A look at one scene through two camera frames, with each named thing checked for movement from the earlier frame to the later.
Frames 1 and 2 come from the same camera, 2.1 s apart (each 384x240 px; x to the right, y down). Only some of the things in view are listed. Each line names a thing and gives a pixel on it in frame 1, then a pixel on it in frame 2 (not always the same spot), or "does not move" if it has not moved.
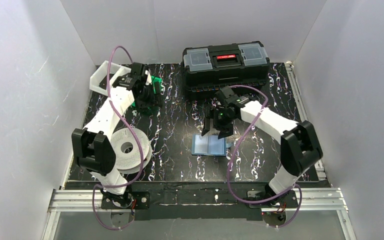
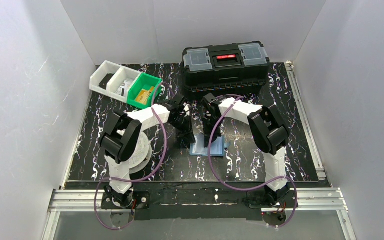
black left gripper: [147, 96] to [184, 127]
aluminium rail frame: [325, 201] does not move
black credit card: [104, 84] does not move
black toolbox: [206, 69] does not move
